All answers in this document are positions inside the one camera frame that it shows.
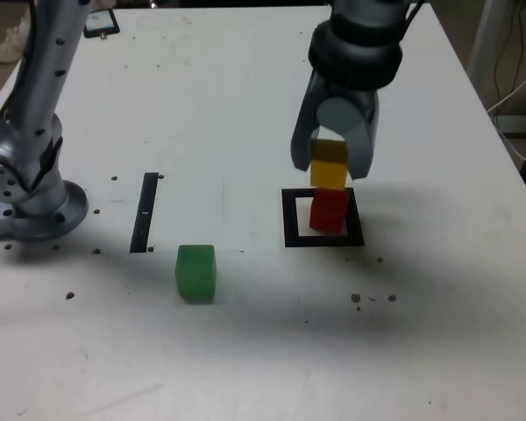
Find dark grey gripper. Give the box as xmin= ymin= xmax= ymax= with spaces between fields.
xmin=290 ymin=72 xmax=380 ymax=182

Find yellow cube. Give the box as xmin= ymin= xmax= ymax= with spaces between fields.
xmin=309 ymin=139 xmax=350 ymax=191

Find red cube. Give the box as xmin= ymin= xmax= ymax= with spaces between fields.
xmin=309 ymin=187 xmax=350 ymax=232

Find green cube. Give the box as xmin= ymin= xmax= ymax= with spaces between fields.
xmin=175 ymin=244 xmax=217 ymax=304

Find black tape square outline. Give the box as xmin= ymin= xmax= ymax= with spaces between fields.
xmin=281 ymin=187 xmax=366 ymax=249

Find black tape strip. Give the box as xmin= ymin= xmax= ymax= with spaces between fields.
xmin=129 ymin=172 xmax=160 ymax=254

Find black smartphone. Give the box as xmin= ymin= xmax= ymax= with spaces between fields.
xmin=82 ymin=8 xmax=121 ymax=39

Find white shoe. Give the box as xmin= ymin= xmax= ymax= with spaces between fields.
xmin=0 ymin=15 xmax=30 ymax=63

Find white cable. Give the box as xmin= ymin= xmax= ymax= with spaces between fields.
xmin=486 ymin=59 xmax=526 ymax=116

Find white metal post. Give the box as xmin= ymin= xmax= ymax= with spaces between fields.
xmin=466 ymin=0 xmax=510 ymax=103

